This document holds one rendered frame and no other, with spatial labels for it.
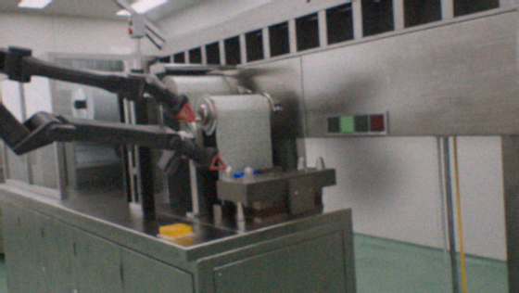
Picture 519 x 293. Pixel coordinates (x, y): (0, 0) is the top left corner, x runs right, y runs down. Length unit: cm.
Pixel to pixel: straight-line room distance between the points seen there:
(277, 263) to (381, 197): 313
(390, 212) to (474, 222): 76
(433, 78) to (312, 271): 70
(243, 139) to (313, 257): 47
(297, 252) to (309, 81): 60
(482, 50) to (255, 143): 80
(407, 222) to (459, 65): 315
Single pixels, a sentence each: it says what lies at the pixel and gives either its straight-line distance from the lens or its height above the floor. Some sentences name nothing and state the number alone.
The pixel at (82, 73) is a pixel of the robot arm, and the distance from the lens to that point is 165.
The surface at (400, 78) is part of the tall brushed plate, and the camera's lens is 152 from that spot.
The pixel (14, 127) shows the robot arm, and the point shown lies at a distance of 128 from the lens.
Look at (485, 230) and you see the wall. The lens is 413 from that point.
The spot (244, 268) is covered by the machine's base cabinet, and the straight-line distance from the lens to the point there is 145.
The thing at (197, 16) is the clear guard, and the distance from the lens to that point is 232.
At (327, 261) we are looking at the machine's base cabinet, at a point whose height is 74.
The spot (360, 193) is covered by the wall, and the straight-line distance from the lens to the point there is 472.
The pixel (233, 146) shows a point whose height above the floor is 114.
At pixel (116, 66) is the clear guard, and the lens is 263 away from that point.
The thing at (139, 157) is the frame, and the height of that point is 111.
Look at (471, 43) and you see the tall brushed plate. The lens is 141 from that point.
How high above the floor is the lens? 123
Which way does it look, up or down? 3 degrees down
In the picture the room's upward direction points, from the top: 4 degrees counter-clockwise
